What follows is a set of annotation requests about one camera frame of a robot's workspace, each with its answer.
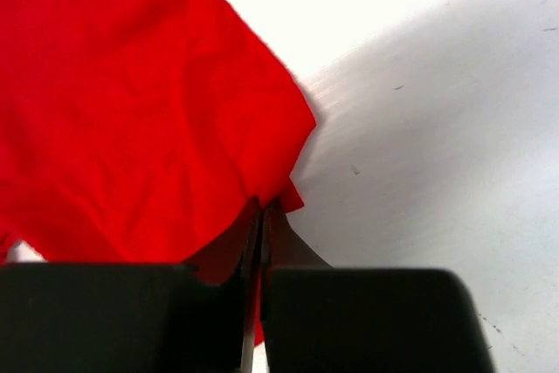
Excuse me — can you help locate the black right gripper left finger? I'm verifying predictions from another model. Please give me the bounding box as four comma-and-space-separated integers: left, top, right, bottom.
1, 199, 260, 372

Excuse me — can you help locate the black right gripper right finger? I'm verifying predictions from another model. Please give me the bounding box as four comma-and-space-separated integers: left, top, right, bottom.
260, 202, 493, 372

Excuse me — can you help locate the red t shirt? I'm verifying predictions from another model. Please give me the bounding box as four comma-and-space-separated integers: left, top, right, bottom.
0, 0, 318, 348

